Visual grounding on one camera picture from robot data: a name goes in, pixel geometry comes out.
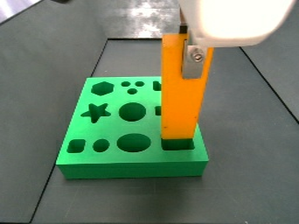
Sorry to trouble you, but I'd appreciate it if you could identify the green foam shape board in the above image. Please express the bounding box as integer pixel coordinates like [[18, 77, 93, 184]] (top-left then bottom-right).
[[57, 76, 210, 179]]

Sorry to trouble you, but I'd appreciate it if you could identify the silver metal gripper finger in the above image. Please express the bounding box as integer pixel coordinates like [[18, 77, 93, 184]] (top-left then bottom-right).
[[182, 40, 206, 80]]

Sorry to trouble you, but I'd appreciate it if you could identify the tall orange rectangular block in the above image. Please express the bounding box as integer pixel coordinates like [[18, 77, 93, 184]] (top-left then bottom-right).
[[162, 33, 214, 139]]

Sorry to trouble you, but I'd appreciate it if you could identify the dark metal gripper finger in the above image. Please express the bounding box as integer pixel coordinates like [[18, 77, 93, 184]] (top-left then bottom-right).
[[179, 8, 189, 34]]

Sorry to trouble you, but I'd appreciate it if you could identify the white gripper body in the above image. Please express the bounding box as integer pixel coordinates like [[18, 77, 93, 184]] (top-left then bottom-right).
[[179, 0, 297, 47]]

